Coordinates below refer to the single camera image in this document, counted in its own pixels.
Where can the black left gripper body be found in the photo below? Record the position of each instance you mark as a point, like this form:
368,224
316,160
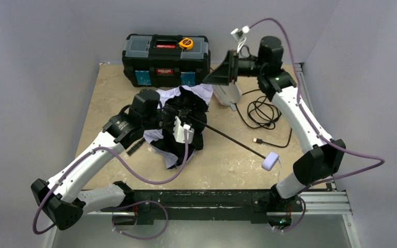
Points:
178,114

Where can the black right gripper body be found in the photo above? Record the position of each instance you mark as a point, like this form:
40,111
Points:
234,67

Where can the purple umbrella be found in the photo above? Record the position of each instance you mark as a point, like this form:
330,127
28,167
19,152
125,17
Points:
196,99

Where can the pink umbrella case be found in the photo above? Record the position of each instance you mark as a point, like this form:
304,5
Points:
228,95

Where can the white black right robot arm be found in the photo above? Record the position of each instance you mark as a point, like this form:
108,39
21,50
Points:
322,154

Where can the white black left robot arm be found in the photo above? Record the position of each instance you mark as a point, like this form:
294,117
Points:
62,198

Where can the yellow tape measure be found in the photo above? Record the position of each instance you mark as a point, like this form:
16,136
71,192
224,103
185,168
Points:
186,44

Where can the black plastic toolbox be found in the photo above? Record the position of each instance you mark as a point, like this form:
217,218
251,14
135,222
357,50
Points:
158,61

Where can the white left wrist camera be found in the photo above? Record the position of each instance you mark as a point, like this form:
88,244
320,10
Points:
182,133

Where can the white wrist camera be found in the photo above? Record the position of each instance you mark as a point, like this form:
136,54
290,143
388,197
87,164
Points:
239,34
182,133

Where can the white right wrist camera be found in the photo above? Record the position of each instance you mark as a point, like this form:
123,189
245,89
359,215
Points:
239,34

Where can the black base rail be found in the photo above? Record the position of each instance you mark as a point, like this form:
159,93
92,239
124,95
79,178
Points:
260,206

